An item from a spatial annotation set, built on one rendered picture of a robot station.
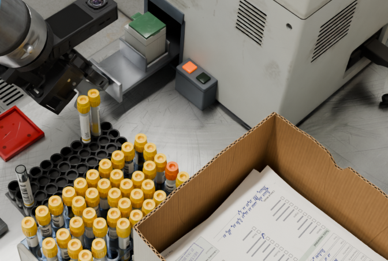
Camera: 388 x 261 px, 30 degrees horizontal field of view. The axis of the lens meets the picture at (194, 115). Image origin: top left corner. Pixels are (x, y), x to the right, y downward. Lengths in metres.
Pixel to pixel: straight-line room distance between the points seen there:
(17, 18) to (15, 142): 0.29
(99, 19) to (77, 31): 0.03
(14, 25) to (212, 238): 0.34
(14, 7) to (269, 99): 0.37
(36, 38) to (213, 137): 0.33
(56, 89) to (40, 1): 1.61
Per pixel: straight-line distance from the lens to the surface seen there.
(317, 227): 0.92
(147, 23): 1.05
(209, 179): 0.88
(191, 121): 1.07
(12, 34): 0.82
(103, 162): 0.88
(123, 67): 1.08
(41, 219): 0.86
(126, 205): 0.85
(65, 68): 0.92
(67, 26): 0.92
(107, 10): 0.93
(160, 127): 1.06
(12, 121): 1.08
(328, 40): 0.97
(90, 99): 0.95
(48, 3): 2.52
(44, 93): 0.93
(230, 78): 1.03
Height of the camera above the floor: 1.72
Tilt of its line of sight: 52 degrees down
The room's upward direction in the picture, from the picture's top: 6 degrees clockwise
